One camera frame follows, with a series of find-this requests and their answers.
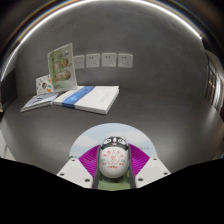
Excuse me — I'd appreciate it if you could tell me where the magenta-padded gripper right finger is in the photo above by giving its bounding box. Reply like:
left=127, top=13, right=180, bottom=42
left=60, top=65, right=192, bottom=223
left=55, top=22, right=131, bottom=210
left=127, top=143, right=172, bottom=189

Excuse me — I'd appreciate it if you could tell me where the round light blue mouse pad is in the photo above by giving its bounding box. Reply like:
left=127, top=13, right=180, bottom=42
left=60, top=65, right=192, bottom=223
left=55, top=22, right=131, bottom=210
left=68, top=122, right=158, bottom=192

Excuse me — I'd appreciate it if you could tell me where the white wall socket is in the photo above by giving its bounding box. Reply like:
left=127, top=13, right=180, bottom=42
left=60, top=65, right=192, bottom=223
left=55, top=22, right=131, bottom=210
left=117, top=53, right=134, bottom=69
left=101, top=52, right=118, bottom=68
left=73, top=54, right=86, bottom=70
left=85, top=53, right=101, bottom=69

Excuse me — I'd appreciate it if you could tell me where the white book with blue band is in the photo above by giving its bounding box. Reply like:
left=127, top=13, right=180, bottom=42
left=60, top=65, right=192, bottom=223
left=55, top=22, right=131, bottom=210
left=53, top=85, right=120, bottom=116

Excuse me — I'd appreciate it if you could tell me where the black flat panel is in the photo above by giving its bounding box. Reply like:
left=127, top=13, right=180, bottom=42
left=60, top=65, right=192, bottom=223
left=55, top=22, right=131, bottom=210
left=0, top=69, right=18, bottom=111

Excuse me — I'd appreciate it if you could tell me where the green menu sign stand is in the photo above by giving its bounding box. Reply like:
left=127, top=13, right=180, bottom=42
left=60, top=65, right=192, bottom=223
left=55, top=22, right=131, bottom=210
left=47, top=42, right=78, bottom=94

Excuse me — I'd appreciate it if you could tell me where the white panda computer mouse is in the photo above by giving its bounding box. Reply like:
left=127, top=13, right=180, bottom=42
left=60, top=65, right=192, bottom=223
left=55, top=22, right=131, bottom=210
left=97, top=134, right=130, bottom=179

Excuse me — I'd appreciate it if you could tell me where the small colourful sticker card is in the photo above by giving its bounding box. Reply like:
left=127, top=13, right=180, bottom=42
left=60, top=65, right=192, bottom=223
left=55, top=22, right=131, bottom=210
left=35, top=73, right=54, bottom=96

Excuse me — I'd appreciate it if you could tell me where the grey striped book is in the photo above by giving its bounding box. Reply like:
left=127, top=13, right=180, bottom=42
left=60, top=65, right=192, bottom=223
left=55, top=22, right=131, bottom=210
left=19, top=91, right=60, bottom=113

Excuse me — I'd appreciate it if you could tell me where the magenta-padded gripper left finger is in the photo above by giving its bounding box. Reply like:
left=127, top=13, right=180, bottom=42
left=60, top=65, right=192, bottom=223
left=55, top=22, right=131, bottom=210
left=56, top=144, right=102, bottom=190

